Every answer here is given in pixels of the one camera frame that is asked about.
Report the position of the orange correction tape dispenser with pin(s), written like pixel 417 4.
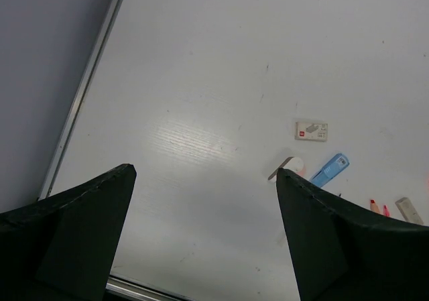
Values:
pixel 374 207

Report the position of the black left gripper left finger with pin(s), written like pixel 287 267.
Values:
pixel 62 247

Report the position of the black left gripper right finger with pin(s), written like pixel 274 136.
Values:
pixel 341 251

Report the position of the grey white eraser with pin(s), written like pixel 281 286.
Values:
pixel 408 211

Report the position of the red highlighter pen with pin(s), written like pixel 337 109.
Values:
pixel 386 211

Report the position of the white staple box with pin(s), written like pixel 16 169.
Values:
pixel 309 131

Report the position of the blue correction tape dispenser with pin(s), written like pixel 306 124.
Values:
pixel 330 170

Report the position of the pink mini stapler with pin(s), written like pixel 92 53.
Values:
pixel 292 163

